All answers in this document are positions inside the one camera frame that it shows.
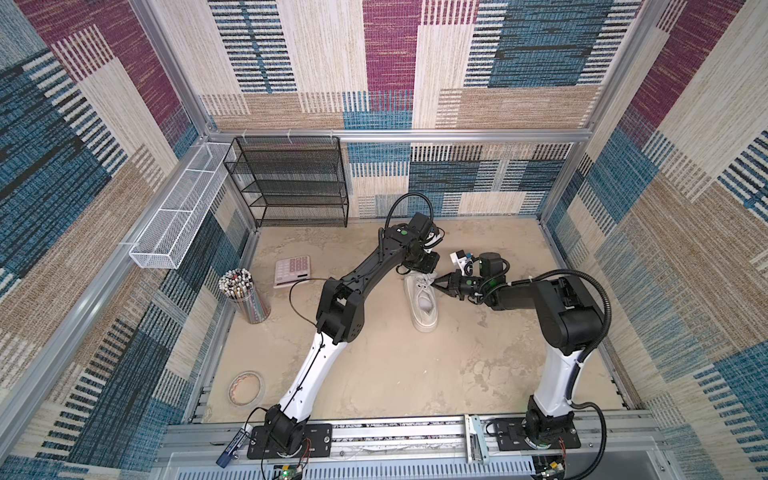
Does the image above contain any white sneaker shoe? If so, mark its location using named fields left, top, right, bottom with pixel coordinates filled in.
left=404, top=272, right=438, bottom=333

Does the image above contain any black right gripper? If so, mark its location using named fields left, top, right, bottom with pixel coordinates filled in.
left=430, top=269, right=488, bottom=300

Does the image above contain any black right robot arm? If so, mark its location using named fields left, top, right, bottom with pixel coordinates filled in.
left=432, top=252, right=609, bottom=449

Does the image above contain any white wire mesh tray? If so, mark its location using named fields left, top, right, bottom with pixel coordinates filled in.
left=129, top=143, right=229, bottom=270

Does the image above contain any black mesh shelf rack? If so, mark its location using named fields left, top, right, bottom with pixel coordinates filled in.
left=223, top=136, right=349, bottom=227

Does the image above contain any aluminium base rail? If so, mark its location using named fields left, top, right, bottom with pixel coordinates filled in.
left=150, top=410, right=684, bottom=479

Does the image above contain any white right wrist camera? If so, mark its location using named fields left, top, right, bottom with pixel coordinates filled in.
left=450, top=250, right=475, bottom=276

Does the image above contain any white shoelace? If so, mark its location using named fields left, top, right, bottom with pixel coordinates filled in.
left=405, top=272, right=437, bottom=311

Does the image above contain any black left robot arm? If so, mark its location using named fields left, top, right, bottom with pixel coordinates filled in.
left=264, top=213, right=441, bottom=454

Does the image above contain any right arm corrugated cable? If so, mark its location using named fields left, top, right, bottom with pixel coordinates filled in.
left=467, top=251, right=613, bottom=480

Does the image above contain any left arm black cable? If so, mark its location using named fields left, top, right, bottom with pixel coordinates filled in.
left=242, top=191, right=446, bottom=480

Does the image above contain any clear cup of pencils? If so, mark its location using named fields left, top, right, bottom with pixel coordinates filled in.
left=218, top=268, right=271, bottom=324

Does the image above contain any clear tape roll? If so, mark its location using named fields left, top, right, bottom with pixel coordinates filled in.
left=227, top=370, right=265, bottom=408

